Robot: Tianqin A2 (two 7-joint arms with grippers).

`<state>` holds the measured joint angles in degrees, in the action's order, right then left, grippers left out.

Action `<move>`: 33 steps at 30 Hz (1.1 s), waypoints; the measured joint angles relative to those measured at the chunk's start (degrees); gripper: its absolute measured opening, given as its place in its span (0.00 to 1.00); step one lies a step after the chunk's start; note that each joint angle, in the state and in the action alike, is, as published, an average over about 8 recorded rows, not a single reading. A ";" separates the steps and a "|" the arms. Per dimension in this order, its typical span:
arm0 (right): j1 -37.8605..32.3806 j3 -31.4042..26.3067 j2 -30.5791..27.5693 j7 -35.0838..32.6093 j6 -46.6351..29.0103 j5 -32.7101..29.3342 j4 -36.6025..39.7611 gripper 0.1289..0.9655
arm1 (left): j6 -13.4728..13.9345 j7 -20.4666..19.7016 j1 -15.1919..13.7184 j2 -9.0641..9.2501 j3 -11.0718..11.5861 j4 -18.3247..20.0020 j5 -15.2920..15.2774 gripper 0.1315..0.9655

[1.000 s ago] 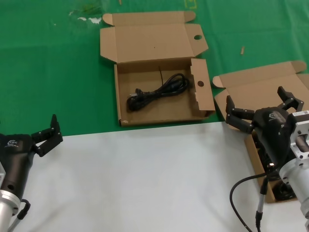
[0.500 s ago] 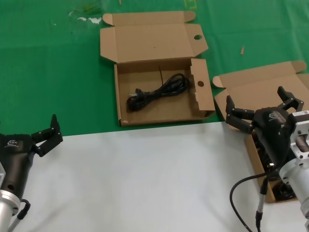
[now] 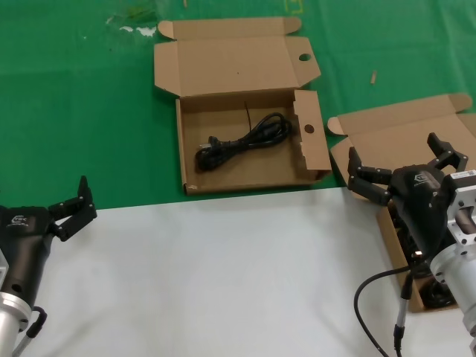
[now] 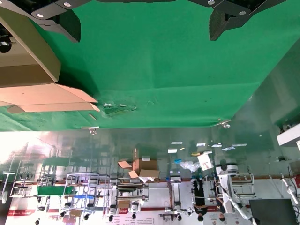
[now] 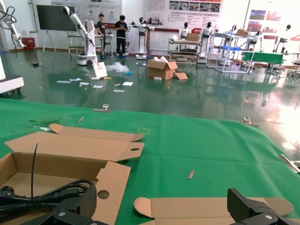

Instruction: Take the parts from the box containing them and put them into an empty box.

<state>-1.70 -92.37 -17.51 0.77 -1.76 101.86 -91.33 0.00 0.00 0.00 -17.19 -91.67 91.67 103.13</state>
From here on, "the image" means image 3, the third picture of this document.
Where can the silver right wrist bracket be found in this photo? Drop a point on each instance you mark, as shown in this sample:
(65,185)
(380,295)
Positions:
(463,201)

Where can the small wooden stick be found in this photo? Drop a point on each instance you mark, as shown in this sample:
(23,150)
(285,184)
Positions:
(373,78)

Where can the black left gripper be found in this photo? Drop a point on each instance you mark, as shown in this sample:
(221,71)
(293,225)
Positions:
(26,238)

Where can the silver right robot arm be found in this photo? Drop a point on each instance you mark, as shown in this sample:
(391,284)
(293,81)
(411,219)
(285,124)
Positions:
(461,286)

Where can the white debris scraps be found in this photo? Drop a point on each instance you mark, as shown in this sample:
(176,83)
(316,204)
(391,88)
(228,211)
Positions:
(145,31)

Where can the clear plastic scrap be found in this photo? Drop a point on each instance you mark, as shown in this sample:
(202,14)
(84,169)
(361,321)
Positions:
(135,13)

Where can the silver wrist bracket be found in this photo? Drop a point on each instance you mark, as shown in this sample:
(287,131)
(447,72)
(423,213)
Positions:
(3,269)
(463,201)

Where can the green table mat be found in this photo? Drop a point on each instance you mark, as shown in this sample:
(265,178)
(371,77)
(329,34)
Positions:
(74,111)

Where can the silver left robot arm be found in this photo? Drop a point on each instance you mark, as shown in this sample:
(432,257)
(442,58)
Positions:
(11,320)

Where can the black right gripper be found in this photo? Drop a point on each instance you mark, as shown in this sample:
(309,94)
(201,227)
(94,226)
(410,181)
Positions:
(420,201)

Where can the silver left wrist bracket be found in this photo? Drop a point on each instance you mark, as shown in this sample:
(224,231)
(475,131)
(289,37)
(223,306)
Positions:
(3,269)

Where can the cardboard box with round holes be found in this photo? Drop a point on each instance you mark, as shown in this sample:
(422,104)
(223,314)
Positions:
(238,67)

